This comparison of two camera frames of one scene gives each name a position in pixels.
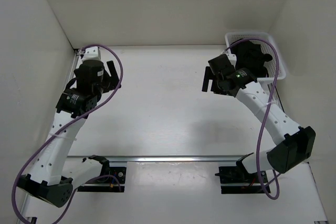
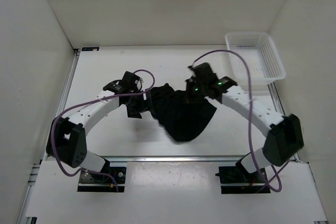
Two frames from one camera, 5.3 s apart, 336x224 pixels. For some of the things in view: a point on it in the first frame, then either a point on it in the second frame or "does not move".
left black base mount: [112, 179] does not move
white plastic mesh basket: [275, 66] does not move
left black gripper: [111, 83] -> [144, 106]
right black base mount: [237, 180] does not move
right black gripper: [208, 75] -> [190, 82]
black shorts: [250, 56] -> [183, 117]
